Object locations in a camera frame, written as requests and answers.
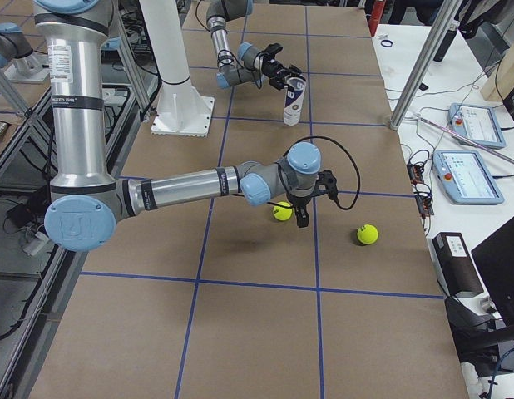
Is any teach pendant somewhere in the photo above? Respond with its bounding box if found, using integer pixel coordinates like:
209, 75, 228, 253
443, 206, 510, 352
448, 103, 506, 150
432, 150, 504, 205

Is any black monitor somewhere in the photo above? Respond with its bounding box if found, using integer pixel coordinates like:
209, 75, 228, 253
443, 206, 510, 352
472, 216, 514, 324

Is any tennis ball far yellow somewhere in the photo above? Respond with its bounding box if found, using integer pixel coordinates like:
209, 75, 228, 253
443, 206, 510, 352
356, 224, 379, 245

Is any white pedestal column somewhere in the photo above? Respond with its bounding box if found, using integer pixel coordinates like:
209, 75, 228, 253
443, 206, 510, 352
140, 0, 215, 137

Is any red bottle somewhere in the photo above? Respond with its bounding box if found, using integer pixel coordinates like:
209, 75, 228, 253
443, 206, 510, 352
368, 0, 386, 37

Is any black box white label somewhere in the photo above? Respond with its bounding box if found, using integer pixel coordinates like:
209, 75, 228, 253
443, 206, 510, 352
431, 232, 484, 298

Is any lower teach pendant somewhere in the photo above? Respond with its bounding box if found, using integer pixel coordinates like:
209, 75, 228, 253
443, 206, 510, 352
432, 150, 504, 205

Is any black camera cable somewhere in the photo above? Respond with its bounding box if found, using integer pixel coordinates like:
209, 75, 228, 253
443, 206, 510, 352
215, 48, 266, 90
294, 135, 363, 210

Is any black bottle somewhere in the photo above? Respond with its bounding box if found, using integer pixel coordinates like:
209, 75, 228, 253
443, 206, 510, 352
433, 20, 460, 62

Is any small electronics board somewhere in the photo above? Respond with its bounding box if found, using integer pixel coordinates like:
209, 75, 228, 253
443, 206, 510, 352
406, 150, 434, 219

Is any white tennis ball can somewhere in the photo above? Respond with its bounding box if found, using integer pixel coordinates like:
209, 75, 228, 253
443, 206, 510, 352
283, 76, 306, 126

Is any upper teach pendant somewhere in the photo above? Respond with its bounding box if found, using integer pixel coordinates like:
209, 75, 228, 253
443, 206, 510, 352
448, 103, 506, 150

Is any metal rod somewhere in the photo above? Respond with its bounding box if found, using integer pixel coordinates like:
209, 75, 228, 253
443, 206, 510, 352
416, 116, 514, 165

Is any aluminium frame post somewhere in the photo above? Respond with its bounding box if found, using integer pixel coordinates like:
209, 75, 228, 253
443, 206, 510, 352
388, 0, 462, 131

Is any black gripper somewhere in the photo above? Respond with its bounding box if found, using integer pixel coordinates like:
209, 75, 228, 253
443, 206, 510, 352
288, 194, 313, 228
261, 59, 305, 91

